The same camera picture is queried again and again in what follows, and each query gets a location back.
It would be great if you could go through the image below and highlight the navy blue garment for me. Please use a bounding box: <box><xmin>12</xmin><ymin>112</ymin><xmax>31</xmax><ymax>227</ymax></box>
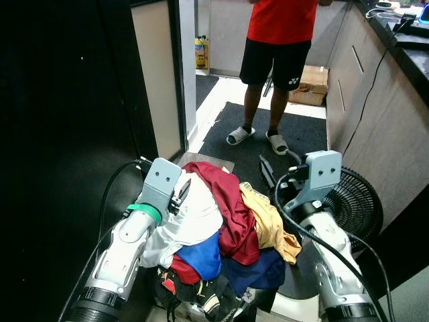
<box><xmin>220</xmin><ymin>248</ymin><xmax>288</xmax><ymax>296</ymax></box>

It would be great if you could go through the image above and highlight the flat black device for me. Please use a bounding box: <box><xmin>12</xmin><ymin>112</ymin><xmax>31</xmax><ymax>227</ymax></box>
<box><xmin>392</xmin><ymin>20</ymin><xmax>429</xmax><ymax>45</ymax></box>

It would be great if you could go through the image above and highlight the black electric fan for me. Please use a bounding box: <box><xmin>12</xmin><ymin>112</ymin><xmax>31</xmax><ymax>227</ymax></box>
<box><xmin>319</xmin><ymin>166</ymin><xmax>385</xmax><ymax>254</ymax></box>

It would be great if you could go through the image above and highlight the person in red shirt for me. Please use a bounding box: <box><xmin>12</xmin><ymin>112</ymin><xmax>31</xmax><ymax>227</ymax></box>
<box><xmin>225</xmin><ymin>0</ymin><xmax>334</xmax><ymax>156</ymax></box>

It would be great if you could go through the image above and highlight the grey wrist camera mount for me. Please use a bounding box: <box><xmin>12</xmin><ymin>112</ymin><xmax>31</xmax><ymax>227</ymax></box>
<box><xmin>137</xmin><ymin>158</ymin><xmax>184</xmax><ymax>217</ymax></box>
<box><xmin>294</xmin><ymin>150</ymin><xmax>343</xmax><ymax>210</ymax></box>

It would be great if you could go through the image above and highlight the white garment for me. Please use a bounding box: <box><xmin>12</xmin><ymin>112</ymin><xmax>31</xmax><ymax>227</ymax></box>
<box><xmin>139</xmin><ymin>171</ymin><xmax>224</xmax><ymax>270</ymax></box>

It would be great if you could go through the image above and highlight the mustard yellow garment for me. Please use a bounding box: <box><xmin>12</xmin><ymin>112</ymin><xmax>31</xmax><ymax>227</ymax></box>
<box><xmin>239</xmin><ymin>182</ymin><xmax>303</xmax><ymax>264</ymax></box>

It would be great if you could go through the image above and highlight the bright blue garment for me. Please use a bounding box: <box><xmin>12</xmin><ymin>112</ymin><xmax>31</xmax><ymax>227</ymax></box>
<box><xmin>176</xmin><ymin>230</ymin><xmax>223</xmax><ymax>282</ymax></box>

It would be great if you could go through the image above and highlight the black red patterned garment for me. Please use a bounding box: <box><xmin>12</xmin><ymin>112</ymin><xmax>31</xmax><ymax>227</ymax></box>
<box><xmin>151</xmin><ymin>255</ymin><xmax>259</xmax><ymax>322</ymax></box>

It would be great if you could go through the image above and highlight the black floor mat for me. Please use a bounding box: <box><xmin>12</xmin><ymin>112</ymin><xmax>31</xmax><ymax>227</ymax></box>
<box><xmin>200</xmin><ymin>102</ymin><xmax>329</xmax><ymax>197</ymax></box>

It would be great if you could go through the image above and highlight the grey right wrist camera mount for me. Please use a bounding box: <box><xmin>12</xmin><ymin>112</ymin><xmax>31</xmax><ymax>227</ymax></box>
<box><xmin>294</xmin><ymin>150</ymin><xmax>343</xmax><ymax>210</ymax></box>

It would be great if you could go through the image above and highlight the brown cardboard box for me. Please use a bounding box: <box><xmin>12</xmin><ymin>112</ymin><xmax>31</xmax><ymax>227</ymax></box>
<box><xmin>288</xmin><ymin>65</ymin><xmax>330</xmax><ymax>107</ymax></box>

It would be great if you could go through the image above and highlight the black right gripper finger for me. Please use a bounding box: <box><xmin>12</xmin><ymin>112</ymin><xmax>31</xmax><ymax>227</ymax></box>
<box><xmin>258</xmin><ymin>155</ymin><xmax>289</xmax><ymax>197</ymax></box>

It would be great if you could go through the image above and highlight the dark red garment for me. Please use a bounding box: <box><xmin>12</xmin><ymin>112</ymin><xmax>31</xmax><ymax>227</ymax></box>
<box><xmin>181</xmin><ymin>161</ymin><xmax>262</xmax><ymax>266</ymax></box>

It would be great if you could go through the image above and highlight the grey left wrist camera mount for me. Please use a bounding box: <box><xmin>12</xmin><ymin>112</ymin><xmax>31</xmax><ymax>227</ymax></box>
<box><xmin>137</xmin><ymin>158</ymin><xmax>184</xmax><ymax>217</ymax></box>

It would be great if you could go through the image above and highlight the beige door panel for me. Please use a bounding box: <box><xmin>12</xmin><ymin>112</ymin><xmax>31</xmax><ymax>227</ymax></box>
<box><xmin>130</xmin><ymin>0</ymin><xmax>186</xmax><ymax>162</ymax></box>

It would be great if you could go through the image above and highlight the thin black hanging cable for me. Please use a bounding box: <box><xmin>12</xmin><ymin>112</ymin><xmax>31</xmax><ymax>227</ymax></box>
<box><xmin>341</xmin><ymin>15</ymin><xmax>418</xmax><ymax>156</ymax></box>

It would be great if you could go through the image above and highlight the beige counter cabinet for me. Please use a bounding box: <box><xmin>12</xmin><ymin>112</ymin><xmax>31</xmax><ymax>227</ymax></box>
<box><xmin>324</xmin><ymin>0</ymin><xmax>429</xmax><ymax>232</ymax></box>

